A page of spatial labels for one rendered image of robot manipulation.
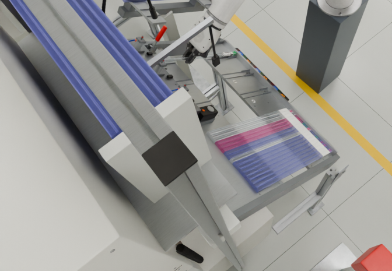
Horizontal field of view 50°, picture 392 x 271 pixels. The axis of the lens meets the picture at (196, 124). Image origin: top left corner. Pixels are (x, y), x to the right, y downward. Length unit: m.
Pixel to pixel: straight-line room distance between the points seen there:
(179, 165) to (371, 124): 2.17
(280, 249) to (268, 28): 1.33
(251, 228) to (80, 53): 1.29
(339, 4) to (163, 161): 1.62
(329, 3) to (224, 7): 0.63
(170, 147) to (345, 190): 2.02
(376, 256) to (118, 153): 1.10
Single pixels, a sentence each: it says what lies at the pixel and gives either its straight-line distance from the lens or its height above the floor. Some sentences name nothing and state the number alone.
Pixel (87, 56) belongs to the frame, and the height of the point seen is 1.89.
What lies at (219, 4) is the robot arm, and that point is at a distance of 1.48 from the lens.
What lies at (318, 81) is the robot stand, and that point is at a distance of 2.44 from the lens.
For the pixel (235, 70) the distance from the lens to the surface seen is 1.72.
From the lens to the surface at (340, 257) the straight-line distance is 2.32.
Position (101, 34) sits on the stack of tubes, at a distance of 0.80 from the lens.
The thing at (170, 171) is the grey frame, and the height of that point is 1.90.
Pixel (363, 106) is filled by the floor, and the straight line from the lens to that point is 2.56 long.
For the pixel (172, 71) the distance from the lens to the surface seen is 1.47.
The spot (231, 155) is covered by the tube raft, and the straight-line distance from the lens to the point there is 1.26.
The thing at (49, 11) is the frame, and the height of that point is 1.89.
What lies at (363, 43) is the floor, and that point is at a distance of 2.76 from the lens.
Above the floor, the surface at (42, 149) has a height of 1.72.
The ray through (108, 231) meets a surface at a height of 1.72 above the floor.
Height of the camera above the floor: 2.28
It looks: 67 degrees down
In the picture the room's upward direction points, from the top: 20 degrees counter-clockwise
